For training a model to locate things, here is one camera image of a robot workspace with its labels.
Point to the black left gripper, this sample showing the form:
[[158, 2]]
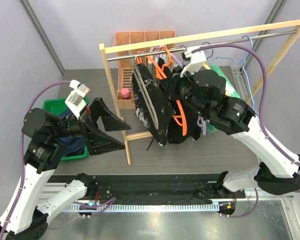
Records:
[[98, 141]]

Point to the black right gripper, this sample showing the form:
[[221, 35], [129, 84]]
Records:
[[177, 80]]

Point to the orange plastic hanger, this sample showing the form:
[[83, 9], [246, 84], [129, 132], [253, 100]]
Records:
[[181, 118]]

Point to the blue denim trousers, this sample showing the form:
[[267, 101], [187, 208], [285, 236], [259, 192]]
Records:
[[75, 145]]

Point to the black white-speckled trousers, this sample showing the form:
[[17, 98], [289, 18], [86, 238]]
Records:
[[160, 101]]

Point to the grey plastic hanger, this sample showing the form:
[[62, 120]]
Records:
[[144, 91]]

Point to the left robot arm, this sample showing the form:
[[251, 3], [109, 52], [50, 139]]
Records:
[[25, 218]]

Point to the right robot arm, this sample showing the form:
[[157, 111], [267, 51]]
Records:
[[277, 172]]

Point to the yellow plastic hanger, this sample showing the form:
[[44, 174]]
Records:
[[206, 66]]

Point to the lilac plastic hanger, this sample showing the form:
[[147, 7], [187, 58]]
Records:
[[159, 70]]

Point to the plain black garment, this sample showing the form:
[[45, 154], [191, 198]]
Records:
[[175, 130]]

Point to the pink capped bottle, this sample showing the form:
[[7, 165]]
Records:
[[125, 93]]

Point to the green white garment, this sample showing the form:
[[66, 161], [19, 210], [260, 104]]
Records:
[[229, 91]]

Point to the green plastic tray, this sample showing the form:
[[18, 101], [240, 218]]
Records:
[[58, 108]]

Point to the wooden clothes rack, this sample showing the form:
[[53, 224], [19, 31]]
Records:
[[294, 35]]

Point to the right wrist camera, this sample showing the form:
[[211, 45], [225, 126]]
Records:
[[196, 58]]

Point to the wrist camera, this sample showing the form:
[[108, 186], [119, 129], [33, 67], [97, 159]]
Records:
[[196, 58], [76, 99]]

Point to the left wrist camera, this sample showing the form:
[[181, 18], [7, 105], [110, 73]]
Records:
[[76, 99]]

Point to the blue wire hanger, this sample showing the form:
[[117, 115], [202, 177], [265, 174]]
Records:
[[241, 62]]

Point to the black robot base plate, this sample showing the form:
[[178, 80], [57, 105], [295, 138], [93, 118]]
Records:
[[162, 189]]

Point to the white slotted cable duct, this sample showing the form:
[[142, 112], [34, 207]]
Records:
[[116, 208]]

